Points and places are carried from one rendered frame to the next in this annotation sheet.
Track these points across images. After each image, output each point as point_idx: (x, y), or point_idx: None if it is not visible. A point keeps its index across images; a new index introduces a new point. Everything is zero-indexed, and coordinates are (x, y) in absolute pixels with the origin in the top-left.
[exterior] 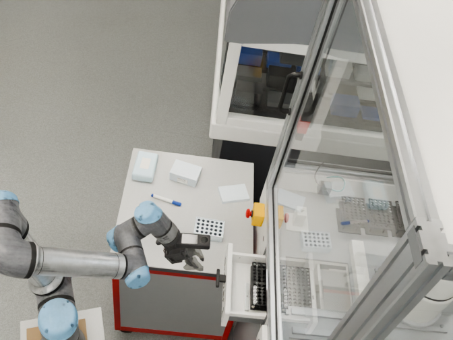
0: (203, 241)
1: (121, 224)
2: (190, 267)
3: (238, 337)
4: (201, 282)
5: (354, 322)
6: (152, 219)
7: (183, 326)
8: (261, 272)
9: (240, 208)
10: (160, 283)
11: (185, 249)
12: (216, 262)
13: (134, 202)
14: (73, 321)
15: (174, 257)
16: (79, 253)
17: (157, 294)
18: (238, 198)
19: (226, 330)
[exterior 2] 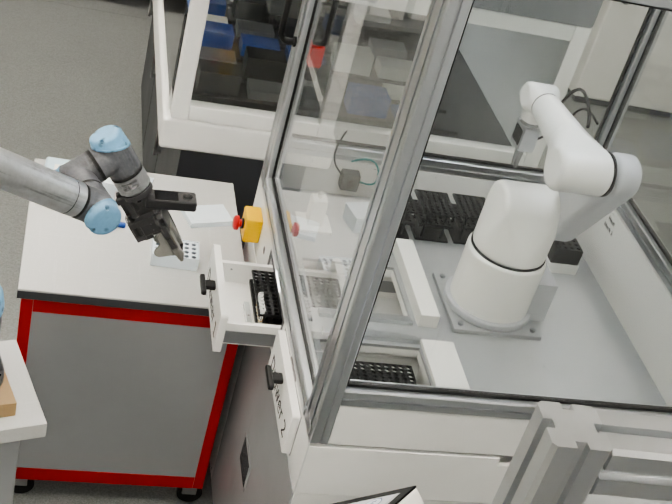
0: (186, 198)
1: (68, 161)
2: (165, 250)
3: (225, 459)
4: (167, 334)
5: (407, 100)
6: (117, 145)
7: (127, 454)
8: (267, 281)
9: (220, 233)
10: (99, 341)
11: (160, 211)
12: (192, 293)
13: (48, 221)
14: (0, 297)
15: (143, 228)
16: (28, 159)
17: (90, 370)
18: (215, 220)
19: (203, 459)
